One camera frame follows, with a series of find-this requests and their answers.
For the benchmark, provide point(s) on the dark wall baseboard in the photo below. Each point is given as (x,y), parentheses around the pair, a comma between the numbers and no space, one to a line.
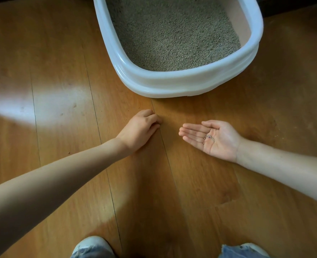
(295,5)

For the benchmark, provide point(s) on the person's left hand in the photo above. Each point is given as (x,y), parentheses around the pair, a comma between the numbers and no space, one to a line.
(138,131)

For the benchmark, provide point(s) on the litter grains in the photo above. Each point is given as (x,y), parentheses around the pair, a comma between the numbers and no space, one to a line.
(210,137)

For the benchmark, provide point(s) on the person's blue jeans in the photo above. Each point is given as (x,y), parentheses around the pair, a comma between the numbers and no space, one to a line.
(236,252)

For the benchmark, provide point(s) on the person's left forearm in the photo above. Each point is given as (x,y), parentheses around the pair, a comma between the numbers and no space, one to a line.
(45,188)

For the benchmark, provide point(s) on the white oval litter box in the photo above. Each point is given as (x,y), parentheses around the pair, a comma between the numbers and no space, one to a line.
(188,84)

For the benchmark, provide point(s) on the grey cat litter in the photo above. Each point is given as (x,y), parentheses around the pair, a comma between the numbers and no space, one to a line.
(172,32)

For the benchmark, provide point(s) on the person's right hand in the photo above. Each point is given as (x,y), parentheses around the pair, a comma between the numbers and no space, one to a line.
(220,141)

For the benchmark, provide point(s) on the person's grey right shoe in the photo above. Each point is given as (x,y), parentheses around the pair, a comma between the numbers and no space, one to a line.
(255,248)

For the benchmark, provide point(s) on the person's right forearm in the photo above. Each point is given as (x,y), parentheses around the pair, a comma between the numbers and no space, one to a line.
(284,169)

